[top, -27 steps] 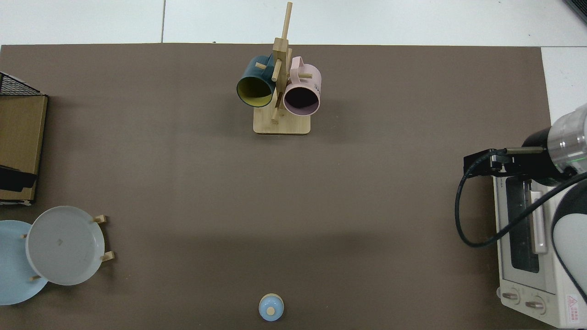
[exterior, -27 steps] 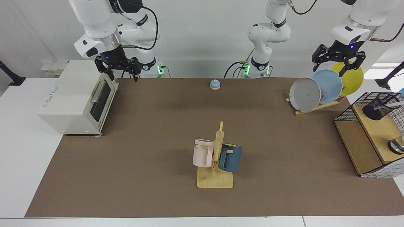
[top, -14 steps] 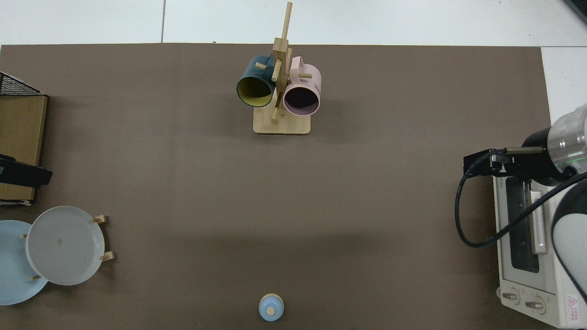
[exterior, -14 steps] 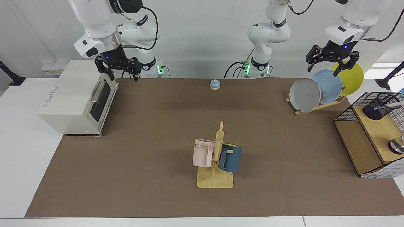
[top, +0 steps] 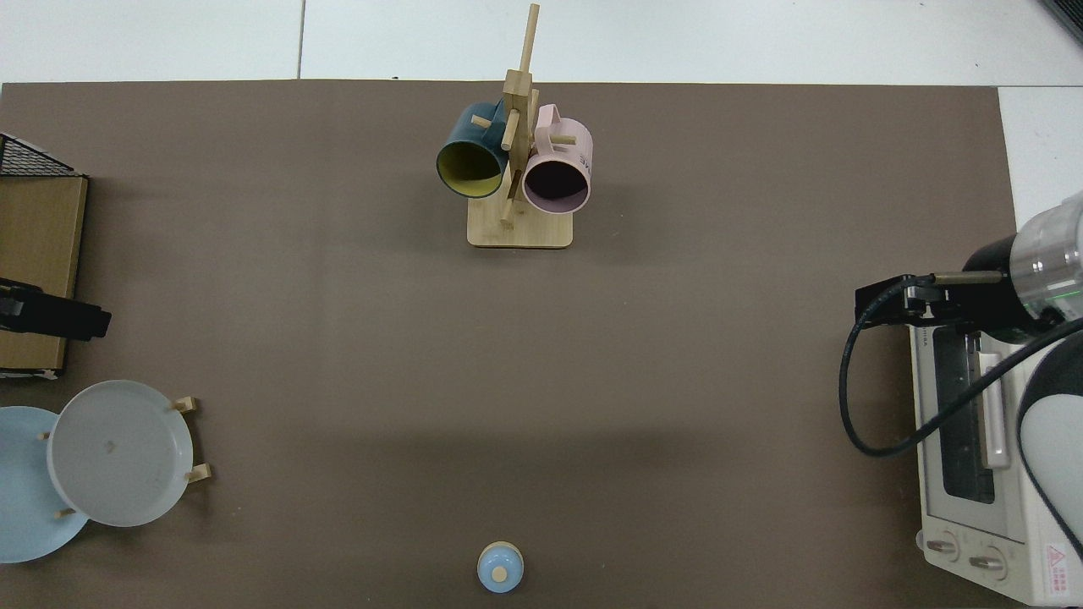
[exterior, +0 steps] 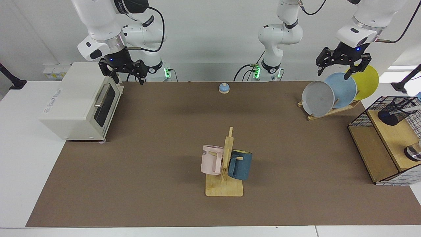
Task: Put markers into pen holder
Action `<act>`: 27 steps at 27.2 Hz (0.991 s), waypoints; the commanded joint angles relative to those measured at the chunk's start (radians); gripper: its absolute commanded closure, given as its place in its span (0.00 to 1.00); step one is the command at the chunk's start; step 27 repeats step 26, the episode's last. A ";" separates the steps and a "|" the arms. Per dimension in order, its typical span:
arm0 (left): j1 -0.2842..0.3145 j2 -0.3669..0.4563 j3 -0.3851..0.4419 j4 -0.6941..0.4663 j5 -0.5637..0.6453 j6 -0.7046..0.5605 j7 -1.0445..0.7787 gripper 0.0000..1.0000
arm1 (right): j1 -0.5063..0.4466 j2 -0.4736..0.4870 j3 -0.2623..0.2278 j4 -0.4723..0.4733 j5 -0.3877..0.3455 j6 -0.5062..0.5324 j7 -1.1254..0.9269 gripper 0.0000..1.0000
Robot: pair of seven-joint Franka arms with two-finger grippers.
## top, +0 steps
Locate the grey plate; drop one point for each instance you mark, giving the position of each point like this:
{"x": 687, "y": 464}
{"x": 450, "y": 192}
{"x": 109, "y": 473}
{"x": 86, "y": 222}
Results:
{"x": 118, "y": 452}

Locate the wooden plate rack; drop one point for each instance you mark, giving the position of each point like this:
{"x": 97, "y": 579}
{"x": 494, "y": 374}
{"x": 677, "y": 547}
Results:
{"x": 184, "y": 405}

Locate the small blue round bell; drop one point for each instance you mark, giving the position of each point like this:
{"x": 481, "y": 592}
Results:
{"x": 500, "y": 568}

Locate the black ribbed object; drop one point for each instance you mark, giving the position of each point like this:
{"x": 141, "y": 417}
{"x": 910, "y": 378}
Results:
{"x": 1066, "y": 15}

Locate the pale toaster oven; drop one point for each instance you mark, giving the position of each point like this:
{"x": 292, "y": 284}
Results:
{"x": 956, "y": 524}

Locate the pink cup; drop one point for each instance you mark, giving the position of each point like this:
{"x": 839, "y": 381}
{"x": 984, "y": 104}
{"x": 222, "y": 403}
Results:
{"x": 560, "y": 159}

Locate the brown table cloth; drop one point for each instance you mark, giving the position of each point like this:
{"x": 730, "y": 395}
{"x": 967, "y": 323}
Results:
{"x": 338, "y": 296}

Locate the wooden cup stand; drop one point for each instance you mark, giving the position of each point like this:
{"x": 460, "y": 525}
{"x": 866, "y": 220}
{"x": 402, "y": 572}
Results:
{"x": 520, "y": 233}

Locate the dark teal cup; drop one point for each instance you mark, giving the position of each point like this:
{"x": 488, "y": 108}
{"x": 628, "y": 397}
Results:
{"x": 464, "y": 131}

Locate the light blue plate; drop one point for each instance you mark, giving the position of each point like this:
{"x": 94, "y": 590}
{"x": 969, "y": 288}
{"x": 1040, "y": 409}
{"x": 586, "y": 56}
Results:
{"x": 21, "y": 491}

